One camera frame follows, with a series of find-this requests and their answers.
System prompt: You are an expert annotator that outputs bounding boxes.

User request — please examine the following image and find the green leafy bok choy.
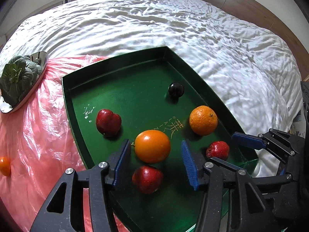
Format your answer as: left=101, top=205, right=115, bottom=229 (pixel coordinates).
left=1, top=55, right=43, bottom=107

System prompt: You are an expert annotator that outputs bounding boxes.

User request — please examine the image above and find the pink plastic sheet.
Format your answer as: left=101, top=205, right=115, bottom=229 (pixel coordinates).
left=0, top=54, right=131, bottom=232

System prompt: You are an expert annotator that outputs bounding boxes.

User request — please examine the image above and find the wooden headboard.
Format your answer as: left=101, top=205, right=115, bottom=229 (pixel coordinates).
left=203, top=0, right=308, bottom=81

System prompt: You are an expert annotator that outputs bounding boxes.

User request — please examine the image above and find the green rectangular tray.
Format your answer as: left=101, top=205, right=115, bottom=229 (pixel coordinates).
left=61, top=45, right=259, bottom=232

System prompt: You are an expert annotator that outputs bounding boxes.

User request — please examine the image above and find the wrinkled red apple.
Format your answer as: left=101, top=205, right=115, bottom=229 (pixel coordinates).
left=95, top=109, right=121, bottom=136

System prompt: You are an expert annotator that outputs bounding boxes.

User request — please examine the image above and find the black white oval plate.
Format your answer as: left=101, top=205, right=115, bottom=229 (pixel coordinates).
left=1, top=51, right=49, bottom=114

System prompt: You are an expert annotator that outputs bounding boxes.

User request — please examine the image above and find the dark purple plum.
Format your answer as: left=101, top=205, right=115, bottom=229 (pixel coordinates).
left=168, top=82, right=185, bottom=100

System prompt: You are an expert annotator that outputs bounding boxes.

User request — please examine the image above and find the small red apple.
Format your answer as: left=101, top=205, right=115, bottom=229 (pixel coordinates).
left=206, top=141, right=229, bottom=160

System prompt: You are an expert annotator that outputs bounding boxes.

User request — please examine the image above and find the white bed quilt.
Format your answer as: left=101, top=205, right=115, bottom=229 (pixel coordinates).
left=1, top=0, right=302, bottom=135

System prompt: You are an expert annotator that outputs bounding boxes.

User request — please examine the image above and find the bumpy mandarin orange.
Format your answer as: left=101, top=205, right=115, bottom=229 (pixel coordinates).
left=189, top=105, right=218, bottom=136

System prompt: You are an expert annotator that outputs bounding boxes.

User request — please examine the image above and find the smooth orange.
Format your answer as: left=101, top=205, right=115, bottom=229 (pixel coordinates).
left=135, top=129, right=171, bottom=164
left=0, top=157, right=11, bottom=177

